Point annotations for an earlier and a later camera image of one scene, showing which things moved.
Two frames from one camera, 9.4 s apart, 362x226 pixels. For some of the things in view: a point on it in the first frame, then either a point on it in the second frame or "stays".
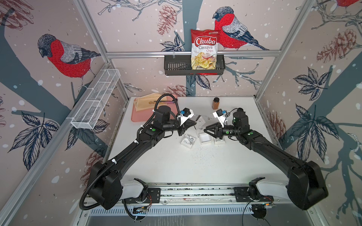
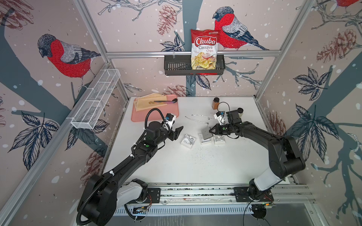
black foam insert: [200, 122] to [206, 133]
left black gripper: [184, 127] to [175, 134]
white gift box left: [188, 141] stays
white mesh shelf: [87, 117] stays
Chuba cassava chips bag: [204, 47] stays
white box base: [205, 139] stays
